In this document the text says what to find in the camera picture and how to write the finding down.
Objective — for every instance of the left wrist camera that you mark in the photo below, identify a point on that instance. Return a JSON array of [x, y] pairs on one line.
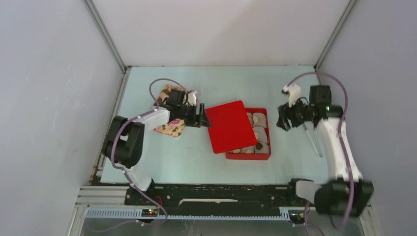
[[193, 97]]

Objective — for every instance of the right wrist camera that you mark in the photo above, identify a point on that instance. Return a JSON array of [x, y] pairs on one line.
[[293, 91]]

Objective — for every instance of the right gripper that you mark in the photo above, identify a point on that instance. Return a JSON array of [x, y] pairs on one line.
[[285, 112]]

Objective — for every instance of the floral tray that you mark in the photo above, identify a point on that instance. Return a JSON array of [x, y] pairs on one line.
[[171, 125]]

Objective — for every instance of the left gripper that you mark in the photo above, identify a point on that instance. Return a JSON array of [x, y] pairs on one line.
[[197, 120]]

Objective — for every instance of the red box lid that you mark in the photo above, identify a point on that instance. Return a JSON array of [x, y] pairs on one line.
[[230, 127]]

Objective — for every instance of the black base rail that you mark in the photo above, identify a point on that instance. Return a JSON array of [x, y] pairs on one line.
[[218, 200]]

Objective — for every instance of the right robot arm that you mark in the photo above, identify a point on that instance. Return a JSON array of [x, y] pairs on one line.
[[346, 190]]

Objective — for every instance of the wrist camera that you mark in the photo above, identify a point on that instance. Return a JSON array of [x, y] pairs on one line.
[[293, 91], [193, 97]]

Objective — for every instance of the red chocolate box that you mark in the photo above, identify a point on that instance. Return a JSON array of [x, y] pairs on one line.
[[259, 120]]

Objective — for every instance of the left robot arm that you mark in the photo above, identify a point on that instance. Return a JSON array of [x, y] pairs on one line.
[[124, 140]]

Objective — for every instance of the metal tongs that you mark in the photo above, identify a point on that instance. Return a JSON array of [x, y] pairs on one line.
[[310, 132]]

